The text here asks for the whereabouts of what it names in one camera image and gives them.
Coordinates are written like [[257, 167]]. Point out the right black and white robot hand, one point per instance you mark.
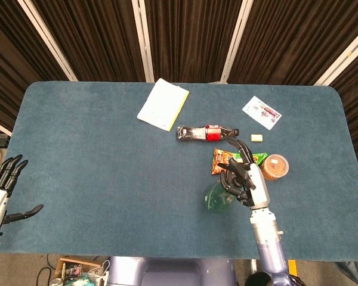
[[256, 184]]

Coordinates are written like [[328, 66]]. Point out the green transparent spray bottle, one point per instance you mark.
[[214, 199]]

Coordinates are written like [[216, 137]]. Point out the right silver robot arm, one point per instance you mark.
[[268, 244]]

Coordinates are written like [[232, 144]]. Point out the cola bottle with red label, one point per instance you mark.
[[197, 133]]

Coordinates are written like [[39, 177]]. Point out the orange lidded plastic cup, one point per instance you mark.
[[276, 167]]

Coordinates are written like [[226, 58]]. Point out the orange and green snack bag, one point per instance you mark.
[[219, 161]]

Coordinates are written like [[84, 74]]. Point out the cream white eraser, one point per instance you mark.
[[256, 138]]

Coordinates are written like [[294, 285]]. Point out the white printed card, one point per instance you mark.
[[261, 111]]

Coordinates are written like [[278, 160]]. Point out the yellow floor object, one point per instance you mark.
[[292, 266]]

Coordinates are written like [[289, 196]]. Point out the black round bin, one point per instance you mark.
[[256, 280]]

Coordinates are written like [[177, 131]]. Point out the cardboard box of clutter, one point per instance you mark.
[[77, 272]]

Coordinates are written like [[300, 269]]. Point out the white notepad with yellow cover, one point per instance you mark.
[[161, 104]]

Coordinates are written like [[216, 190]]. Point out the blue grey robot torso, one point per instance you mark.
[[167, 272]]

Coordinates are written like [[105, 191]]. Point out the white partition frame post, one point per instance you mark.
[[143, 44], [237, 41], [0, 126], [47, 41], [346, 56]]

